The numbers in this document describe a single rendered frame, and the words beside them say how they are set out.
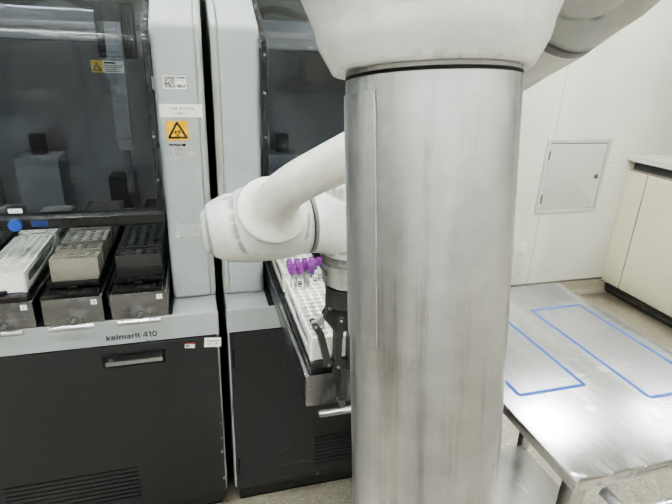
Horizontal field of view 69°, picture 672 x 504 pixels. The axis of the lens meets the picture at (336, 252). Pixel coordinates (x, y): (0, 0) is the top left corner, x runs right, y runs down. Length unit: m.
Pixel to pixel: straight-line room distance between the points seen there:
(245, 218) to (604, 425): 0.67
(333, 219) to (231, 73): 0.63
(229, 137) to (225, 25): 0.26
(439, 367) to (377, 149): 0.12
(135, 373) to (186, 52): 0.83
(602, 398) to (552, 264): 2.42
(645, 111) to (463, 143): 3.26
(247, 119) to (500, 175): 1.07
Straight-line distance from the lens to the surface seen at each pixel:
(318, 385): 0.98
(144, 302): 1.34
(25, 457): 1.64
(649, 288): 3.45
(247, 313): 1.36
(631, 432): 0.97
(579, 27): 0.43
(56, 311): 1.38
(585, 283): 3.64
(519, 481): 1.61
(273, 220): 0.67
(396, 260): 0.27
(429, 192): 0.26
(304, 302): 1.09
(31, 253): 1.52
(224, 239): 0.71
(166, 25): 1.29
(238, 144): 1.31
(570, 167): 3.23
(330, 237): 0.76
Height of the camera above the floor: 1.36
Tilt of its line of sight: 21 degrees down
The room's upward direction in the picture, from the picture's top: 2 degrees clockwise
